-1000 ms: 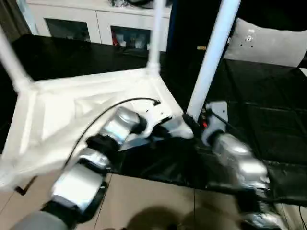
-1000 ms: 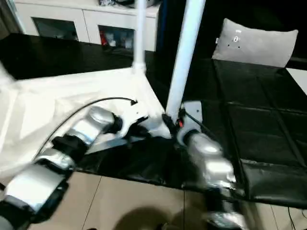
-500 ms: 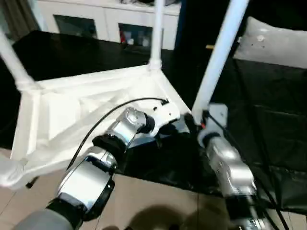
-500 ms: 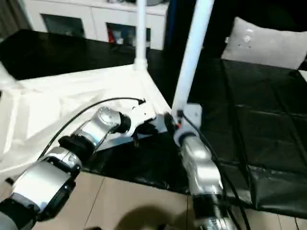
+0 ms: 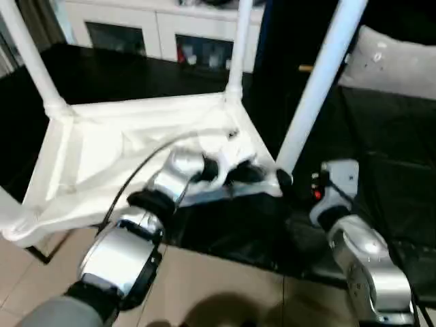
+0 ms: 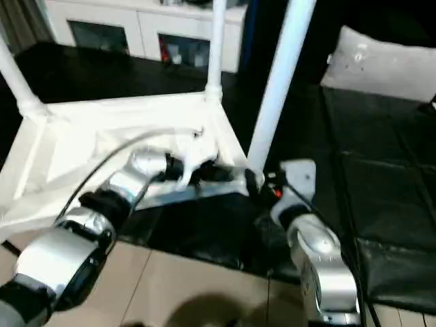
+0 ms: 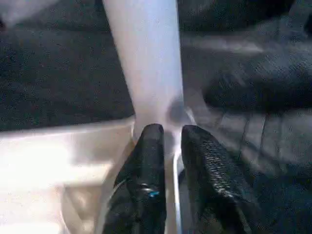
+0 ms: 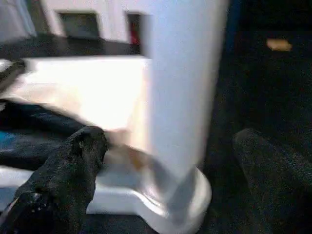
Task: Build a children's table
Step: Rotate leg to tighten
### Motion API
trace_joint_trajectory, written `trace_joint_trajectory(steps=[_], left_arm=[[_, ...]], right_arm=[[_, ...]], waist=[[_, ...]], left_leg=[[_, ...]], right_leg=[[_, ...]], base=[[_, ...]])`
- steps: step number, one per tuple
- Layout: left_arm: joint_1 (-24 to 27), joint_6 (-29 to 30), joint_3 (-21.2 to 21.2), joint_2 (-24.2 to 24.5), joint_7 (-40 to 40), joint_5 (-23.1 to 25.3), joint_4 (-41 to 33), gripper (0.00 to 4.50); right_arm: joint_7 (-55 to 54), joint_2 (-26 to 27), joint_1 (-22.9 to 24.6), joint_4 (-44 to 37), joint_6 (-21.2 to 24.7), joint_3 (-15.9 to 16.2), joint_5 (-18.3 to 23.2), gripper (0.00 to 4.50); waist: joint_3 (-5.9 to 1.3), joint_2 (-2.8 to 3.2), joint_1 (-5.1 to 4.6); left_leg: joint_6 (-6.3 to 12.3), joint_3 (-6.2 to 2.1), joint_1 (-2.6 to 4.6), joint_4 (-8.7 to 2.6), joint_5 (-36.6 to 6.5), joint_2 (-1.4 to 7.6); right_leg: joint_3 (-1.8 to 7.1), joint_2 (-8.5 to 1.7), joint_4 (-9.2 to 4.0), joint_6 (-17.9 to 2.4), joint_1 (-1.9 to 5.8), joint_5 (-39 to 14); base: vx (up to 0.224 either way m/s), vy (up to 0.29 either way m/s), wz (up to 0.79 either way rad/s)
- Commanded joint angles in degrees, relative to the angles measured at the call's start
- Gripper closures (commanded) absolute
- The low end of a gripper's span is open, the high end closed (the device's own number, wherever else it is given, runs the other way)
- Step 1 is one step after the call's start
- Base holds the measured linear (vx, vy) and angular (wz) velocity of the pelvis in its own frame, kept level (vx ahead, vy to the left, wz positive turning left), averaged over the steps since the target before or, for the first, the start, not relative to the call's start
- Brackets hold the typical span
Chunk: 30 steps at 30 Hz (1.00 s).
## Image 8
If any white plastic table leg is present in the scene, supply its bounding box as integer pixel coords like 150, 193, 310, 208
142, 0, 231, 178

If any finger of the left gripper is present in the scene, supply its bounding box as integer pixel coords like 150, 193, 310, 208
0, 133, 65, 171
0, 98, 86, 135

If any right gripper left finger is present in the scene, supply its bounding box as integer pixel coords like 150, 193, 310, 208
0, 125, 109, 234

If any white plastic table top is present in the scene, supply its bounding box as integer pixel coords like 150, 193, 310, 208
0, 55, 213, 234

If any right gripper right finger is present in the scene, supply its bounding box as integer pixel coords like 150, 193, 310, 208
231, 128, 312, 234

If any black table mat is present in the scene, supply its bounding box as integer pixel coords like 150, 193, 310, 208
0, 36, 312, 234

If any small brown tag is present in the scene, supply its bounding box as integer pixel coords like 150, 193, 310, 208
266, 38, 293, 52

